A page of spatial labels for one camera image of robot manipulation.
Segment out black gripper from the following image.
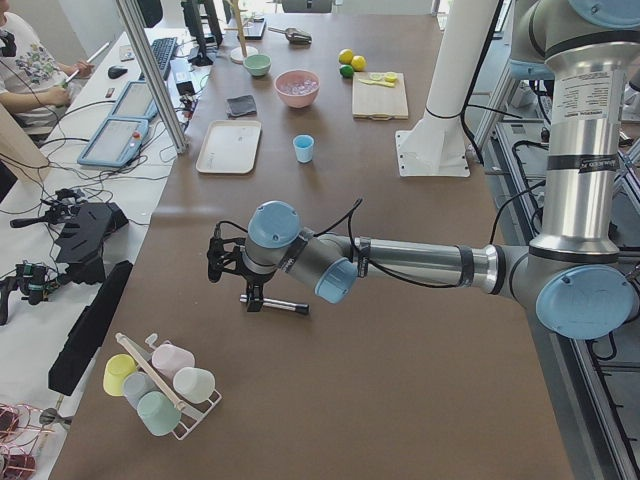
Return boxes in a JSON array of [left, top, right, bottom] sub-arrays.
[[207, 225, 264, 313]]

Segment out blue plastic cup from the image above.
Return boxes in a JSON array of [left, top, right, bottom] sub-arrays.
[[292, 134, 315, 163]]

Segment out steel muddler with black tip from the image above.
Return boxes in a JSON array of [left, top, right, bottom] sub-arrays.
[[240, 294, 310, 315]]

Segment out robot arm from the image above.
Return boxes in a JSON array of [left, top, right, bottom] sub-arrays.
[[207, 1, 639, 340]]

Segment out pink plastic cup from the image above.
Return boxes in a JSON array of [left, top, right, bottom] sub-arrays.
[[151, 343, 195, 380]]

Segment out white plastic cup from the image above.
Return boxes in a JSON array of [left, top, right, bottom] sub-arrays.
[[173, 367, 216, 404]]

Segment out grey plastic cup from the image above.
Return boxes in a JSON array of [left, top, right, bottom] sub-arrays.
[[122, 372, 154, 409]]

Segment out green plastic cup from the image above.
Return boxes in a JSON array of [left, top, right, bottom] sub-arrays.
[[136, 391, 181, 436]]

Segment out yellow plastic cup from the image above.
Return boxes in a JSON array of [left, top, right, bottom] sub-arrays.
[[103, 354, 137, 397]]

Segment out steel ice scoop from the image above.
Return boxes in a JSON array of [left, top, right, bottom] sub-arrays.
[[267, 27, 312, 45]]

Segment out cream serving tray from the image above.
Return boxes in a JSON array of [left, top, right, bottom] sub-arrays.
[[196, 120, 262, 175]]

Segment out grey folded cloth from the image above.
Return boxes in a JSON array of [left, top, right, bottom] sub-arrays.
[[226, 95, 257, 118]]

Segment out blue teach pendant near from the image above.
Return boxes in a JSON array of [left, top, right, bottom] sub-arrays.
[[77, 117, 149, 168]]

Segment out blue teach pendant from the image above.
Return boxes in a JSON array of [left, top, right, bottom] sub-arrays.
[[111, 81, 158, 120], [77, 117, 149, 168]]

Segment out long black bar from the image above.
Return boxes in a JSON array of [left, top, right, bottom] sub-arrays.
[[48, 260, 133, 396]]

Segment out pink bowl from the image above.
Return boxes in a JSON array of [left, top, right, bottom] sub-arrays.
[[274, 70, 320, 109]]

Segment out blue teach pendant far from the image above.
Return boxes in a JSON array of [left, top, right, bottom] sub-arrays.
[[111, 81, 158, 120]]

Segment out wooden cutting board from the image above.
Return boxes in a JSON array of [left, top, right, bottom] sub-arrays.
[[352, 72, 409, 120]]

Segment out green bowl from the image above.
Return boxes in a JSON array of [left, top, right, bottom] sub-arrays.
[[243, 54, 271, 78]]

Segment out wooden glass stand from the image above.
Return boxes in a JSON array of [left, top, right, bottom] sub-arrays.
[[225, 0, 259, 65]]

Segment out green lime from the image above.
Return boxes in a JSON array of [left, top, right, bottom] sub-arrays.
[[339, 65, 354, 78]]

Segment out yellow plastic knife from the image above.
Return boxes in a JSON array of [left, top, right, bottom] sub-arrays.
[[357, 78, 396, 88]]

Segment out yellow lemon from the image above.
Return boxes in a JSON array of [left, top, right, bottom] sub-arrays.
[[350, 55, 367, 72], [338, 49, 354, 65]]

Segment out lemon half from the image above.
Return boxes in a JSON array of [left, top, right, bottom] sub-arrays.
[[383, 72, 398, 83]]

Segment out black keyboard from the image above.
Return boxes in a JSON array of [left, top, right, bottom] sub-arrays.
[[151, 37, 177, 80]]

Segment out black computer mouse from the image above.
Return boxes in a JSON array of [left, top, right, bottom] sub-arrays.
[[107, 65, 128, 80]]

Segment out seated person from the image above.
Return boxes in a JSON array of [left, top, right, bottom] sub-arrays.
[[1, 1, 94, 127]]

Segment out white wire cup rack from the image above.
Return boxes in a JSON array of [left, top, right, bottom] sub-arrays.
[[115, 333, 222, 441]]

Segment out black bracket stand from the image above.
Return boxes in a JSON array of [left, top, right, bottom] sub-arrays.
[[10, 188, 129, 285]]

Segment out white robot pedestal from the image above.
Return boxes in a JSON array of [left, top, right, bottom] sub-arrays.
[[396, 0, 501, 178]]

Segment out aluminium frame post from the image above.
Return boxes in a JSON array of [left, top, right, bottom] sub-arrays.
[[116, 0, 188, 154]]

